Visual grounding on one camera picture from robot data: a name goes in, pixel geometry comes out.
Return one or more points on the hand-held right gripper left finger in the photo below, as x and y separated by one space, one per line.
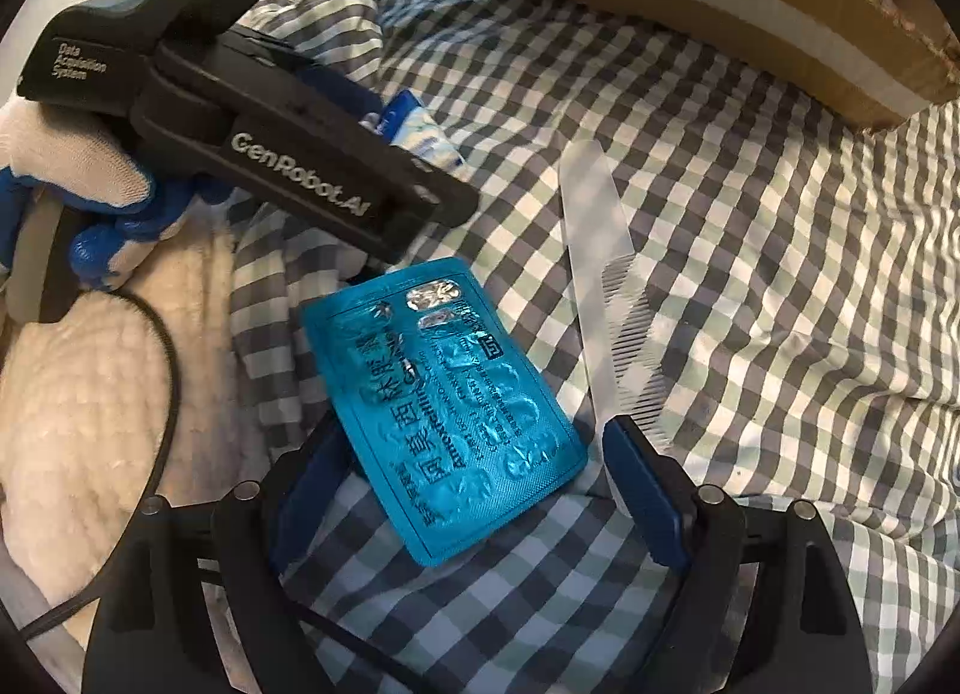
300 506

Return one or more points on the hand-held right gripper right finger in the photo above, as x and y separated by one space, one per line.
645 491

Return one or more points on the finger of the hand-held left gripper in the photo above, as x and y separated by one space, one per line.
300 75
427 206

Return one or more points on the blue white small tube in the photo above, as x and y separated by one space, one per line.
427 135

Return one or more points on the blue blister pack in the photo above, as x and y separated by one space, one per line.
442 409

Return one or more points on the clear plastic comb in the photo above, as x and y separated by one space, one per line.
607 274

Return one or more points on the brown cardboard box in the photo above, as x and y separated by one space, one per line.
750 11

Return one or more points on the person's left hand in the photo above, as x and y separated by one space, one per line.
82 154

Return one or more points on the checked blanket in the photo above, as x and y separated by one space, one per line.
750 289

